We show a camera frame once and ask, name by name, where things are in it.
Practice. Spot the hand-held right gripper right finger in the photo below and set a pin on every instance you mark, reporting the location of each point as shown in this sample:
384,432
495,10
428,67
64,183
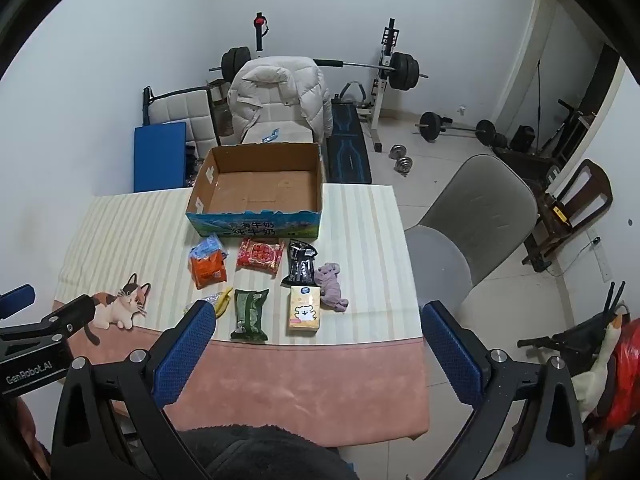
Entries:
450,355

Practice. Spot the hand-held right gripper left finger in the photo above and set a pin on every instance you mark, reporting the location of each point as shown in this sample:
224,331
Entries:
185,355

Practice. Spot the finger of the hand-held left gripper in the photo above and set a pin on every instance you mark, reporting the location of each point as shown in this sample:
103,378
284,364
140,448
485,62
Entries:
70,315
15,300

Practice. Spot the silver yellow snack packet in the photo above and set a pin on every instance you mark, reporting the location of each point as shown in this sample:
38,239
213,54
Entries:
223,302

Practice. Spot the green tissue packet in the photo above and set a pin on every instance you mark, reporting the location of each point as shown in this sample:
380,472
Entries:
250,312

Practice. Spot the orange snack packet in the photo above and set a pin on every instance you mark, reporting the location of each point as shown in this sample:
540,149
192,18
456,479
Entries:
210,271

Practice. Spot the blue white tissue packet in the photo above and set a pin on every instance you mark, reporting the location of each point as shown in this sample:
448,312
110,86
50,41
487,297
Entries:
207,246

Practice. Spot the red snack packet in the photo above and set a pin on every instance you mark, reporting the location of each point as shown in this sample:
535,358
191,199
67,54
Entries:
260,256

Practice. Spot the yellow bear tissue box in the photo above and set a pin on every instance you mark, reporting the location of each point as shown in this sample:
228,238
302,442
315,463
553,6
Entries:
304,310

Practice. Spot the purple cloth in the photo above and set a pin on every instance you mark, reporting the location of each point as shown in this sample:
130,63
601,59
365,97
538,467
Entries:
330,285

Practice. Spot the black packet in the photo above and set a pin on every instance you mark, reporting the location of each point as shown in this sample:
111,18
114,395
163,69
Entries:
300,265

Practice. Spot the cardboard box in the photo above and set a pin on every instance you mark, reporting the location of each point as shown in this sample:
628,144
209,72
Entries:
250,190

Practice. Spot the cat sticker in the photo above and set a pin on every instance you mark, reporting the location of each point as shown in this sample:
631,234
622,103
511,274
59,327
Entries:
122,305

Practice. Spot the striped tablecloth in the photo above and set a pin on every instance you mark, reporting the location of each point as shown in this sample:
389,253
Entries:
125,235

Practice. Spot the dark fleece garment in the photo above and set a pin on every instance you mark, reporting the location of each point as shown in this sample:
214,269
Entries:
260,452

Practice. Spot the white goose plush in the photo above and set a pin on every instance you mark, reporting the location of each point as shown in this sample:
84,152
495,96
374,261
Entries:
592,375

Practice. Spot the grey chair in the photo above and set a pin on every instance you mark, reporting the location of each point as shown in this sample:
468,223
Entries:
480,200

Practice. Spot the black router antennas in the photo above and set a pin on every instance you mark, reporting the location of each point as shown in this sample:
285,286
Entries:
616,297

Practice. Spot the red bag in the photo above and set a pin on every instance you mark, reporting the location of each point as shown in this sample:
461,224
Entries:
625,375

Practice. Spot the yellow tool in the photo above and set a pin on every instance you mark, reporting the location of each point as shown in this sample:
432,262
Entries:
560,214

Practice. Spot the blue board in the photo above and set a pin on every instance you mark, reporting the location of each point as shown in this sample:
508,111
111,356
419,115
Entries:
160,155

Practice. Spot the chrome dumbbell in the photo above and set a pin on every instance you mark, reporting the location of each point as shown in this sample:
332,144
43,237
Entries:
404,165
397,150

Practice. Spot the dark low wooden furniture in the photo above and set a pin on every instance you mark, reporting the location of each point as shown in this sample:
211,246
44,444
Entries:
525,165

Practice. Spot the black blue weight bench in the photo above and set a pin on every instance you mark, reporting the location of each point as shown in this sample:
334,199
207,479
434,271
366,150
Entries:
347,155

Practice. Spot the dark wooden chair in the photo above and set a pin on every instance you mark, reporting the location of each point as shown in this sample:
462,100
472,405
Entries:
597,185

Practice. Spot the black bag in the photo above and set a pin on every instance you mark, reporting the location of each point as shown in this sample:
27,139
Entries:
523,138

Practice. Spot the short barbell with black plates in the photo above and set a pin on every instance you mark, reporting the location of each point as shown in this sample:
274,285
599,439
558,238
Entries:
431,126

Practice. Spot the white padded chair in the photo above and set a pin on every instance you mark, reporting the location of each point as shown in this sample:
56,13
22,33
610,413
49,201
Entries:
180,107

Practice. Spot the small blue packet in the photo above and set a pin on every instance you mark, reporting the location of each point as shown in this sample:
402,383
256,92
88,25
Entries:
270,135

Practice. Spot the black exercise machine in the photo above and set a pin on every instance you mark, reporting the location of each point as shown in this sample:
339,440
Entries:
570,125

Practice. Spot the small brown carton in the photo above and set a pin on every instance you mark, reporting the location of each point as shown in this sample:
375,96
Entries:
219,89

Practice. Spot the thin black pole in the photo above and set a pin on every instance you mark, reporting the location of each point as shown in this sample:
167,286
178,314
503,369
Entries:
540,95

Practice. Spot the white puffer jacket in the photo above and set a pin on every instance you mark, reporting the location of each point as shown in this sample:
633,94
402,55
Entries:
280,85

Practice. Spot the long barbell with black plates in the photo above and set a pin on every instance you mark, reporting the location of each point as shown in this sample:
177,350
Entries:
405,71

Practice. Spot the white door frame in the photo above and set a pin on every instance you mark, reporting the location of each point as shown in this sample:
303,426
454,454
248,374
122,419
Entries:
530,35

